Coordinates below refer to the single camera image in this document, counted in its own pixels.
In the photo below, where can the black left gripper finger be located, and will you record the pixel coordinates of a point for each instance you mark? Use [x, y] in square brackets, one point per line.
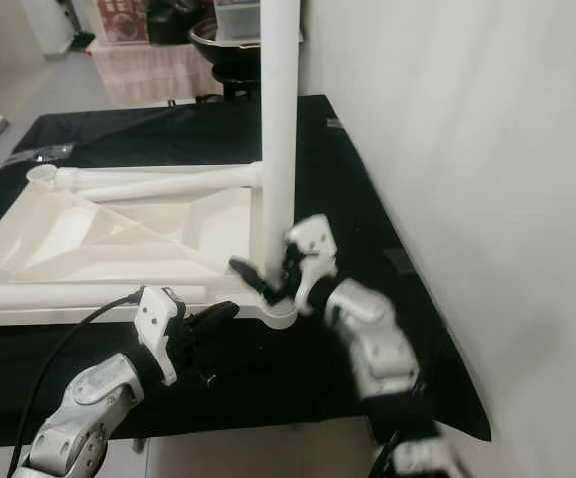
[216, 315]
[214, 341]

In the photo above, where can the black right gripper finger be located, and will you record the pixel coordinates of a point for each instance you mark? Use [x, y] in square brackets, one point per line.
[251, 278]

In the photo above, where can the black table cloth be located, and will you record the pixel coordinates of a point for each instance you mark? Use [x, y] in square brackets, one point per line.
[258, 393]

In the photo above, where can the clear tape strip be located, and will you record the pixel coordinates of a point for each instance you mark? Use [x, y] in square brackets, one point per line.
[336, 123]
[402, 263]

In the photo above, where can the white plastic table top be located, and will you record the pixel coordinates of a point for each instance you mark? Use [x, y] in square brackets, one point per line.
[129, 234]

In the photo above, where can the black stool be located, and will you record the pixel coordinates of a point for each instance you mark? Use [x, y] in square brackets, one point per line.
[236, 80]

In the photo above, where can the clear plastic storage box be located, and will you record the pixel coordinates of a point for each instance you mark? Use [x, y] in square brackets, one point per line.
[233, 20]

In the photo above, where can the black bag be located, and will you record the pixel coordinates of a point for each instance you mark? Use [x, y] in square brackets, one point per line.
[176, 22]

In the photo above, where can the red printed box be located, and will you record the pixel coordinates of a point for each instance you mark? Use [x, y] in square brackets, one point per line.
[122, 22]

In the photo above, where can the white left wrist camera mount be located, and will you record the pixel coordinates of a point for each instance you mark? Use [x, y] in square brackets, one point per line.
[156, 319]

